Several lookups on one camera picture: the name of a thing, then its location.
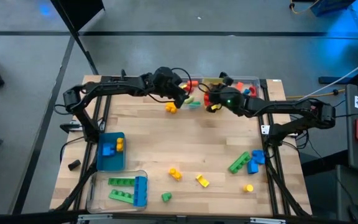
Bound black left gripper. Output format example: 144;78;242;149
149;65;190;109

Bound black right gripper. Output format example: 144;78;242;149
206;73;252;118

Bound yellow four-stud block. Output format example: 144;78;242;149
165;101;178;114

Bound yellow arch block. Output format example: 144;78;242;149
196;174;211;189

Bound long blue four-stud block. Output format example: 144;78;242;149
132;175;149;208

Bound long green four-stud block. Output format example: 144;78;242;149
108;189;135;205
227;151;252;174
108;177;136;187

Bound yellow plastic bin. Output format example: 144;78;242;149
202;77;228;111

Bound blue plastic bin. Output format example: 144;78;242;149
96;132;127;172

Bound small black object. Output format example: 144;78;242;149
67;159;82;171

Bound large clear plastic bin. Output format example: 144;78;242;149
86;169;149;214

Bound black partition board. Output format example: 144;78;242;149
50;0;106;75

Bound blue box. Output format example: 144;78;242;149
310;0;357;17

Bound black front beam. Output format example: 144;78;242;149
0;210;80;224

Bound yellow cable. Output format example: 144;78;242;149
286;77;358;100
289;0;321;15

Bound black clamp bracket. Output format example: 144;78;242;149
59;123;86;134

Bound white cable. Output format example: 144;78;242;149
296;51;358;102

